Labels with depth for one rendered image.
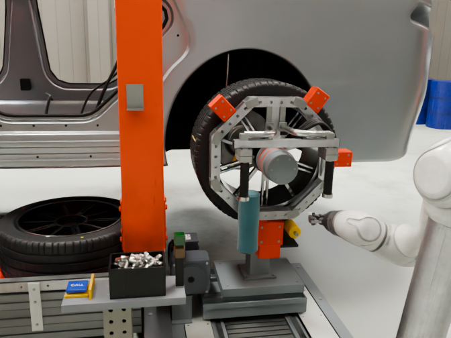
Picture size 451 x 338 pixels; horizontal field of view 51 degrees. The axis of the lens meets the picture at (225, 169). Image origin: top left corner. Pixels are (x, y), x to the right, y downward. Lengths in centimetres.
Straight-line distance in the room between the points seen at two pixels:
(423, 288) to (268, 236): 113
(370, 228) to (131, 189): 88
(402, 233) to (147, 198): 92
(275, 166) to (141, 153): 53
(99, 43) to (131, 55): 590
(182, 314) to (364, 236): 112
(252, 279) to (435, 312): 135
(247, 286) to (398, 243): 97
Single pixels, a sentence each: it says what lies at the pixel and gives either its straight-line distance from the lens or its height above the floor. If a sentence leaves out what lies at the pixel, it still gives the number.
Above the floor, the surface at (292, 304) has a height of 14.
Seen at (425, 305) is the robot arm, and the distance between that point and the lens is 113.
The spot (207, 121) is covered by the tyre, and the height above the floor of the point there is 101.
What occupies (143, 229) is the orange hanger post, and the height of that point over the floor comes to 63.
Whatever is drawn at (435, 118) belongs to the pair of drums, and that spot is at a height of 18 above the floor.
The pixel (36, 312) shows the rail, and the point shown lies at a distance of 215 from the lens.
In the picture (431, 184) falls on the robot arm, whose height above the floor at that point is 109.
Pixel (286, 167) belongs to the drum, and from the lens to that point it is 191.
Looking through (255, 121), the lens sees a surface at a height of 95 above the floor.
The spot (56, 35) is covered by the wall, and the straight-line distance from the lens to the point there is 783.
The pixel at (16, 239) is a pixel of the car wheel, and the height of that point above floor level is 50.
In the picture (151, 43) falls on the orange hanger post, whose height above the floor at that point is 133.
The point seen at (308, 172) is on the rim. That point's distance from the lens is 222.
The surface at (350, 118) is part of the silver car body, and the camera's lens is 251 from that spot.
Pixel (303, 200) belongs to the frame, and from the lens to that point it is 213.
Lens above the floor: 133
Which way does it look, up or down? 15 degrees down
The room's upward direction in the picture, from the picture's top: 1 degrees clockwise
